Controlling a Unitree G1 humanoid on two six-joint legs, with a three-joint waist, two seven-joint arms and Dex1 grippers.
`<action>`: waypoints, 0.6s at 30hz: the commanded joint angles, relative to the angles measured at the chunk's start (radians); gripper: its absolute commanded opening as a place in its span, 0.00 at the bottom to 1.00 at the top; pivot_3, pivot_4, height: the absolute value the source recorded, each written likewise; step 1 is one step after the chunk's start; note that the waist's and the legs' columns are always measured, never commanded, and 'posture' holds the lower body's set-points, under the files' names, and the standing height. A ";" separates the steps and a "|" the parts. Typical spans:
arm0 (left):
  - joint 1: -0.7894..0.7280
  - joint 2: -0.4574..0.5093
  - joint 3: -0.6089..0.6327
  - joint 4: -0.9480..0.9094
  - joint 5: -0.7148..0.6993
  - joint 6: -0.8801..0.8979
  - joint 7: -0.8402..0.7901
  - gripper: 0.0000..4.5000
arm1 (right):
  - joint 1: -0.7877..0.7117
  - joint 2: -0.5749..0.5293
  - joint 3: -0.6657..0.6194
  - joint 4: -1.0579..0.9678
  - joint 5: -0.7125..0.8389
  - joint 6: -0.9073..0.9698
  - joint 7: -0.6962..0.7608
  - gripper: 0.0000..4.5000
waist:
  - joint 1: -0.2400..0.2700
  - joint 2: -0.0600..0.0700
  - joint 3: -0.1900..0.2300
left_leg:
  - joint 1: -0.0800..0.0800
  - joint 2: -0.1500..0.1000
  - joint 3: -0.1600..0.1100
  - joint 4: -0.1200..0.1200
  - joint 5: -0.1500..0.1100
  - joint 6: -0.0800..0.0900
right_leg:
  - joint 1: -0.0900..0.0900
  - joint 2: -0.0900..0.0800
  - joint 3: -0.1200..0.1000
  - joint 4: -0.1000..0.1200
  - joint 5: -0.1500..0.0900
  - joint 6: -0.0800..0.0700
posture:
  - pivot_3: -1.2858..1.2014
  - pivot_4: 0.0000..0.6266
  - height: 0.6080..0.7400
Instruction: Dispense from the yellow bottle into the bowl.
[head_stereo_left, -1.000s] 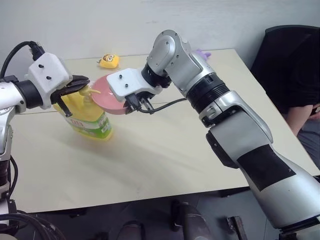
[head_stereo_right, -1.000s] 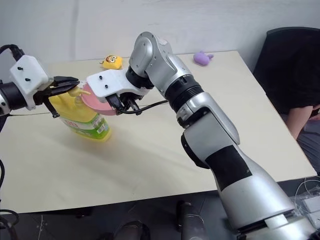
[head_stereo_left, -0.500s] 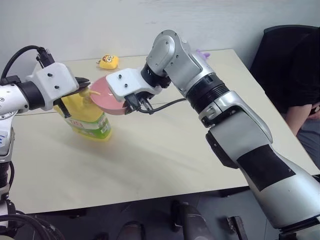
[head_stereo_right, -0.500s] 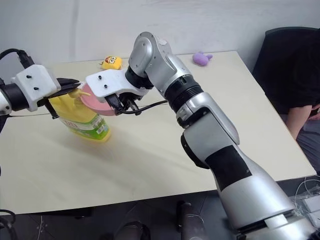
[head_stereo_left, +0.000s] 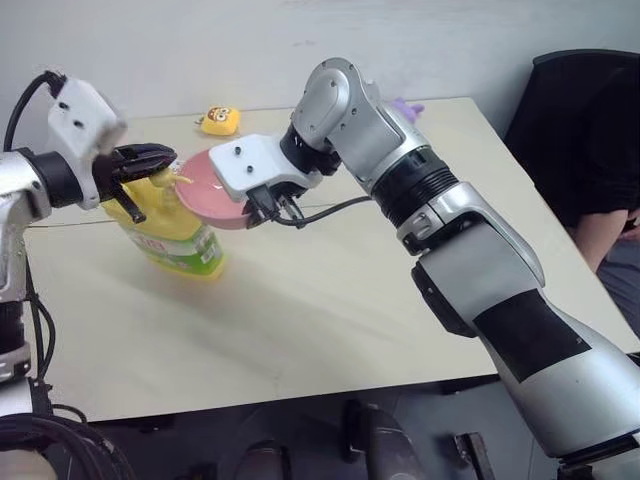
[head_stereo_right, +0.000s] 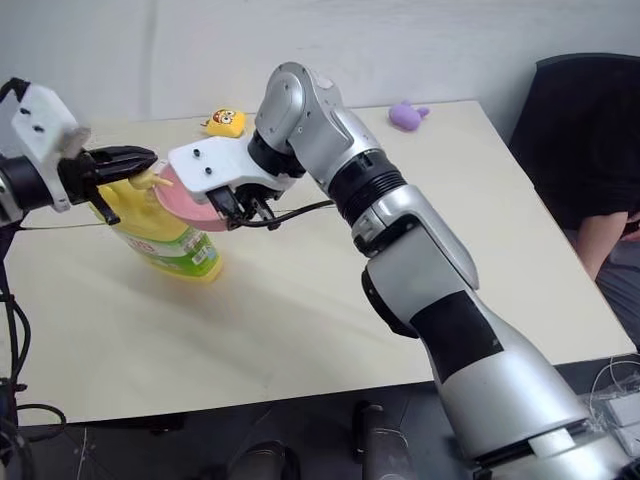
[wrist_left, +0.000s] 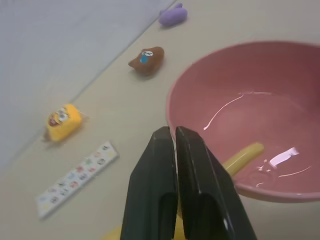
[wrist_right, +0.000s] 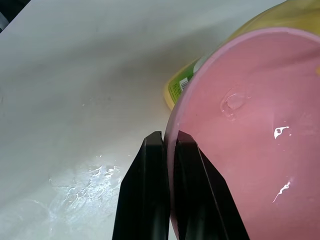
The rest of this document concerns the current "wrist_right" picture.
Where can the pink plastic bowl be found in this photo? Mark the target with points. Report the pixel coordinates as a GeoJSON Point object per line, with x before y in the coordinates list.
{"type": "Point", "coordinates": [250, 140]}

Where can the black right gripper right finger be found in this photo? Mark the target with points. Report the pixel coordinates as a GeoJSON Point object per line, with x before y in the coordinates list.
{"type": "Point", "coordinates": [207, 200]}

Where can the yellow plastic bowl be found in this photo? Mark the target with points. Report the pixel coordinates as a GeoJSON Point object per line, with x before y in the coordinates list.
{"type": "Point", "coordinates": [262, 22]}

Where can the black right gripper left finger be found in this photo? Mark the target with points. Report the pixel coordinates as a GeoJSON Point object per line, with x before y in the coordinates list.
{"type": "Point", "coordinates": [140, 195]}

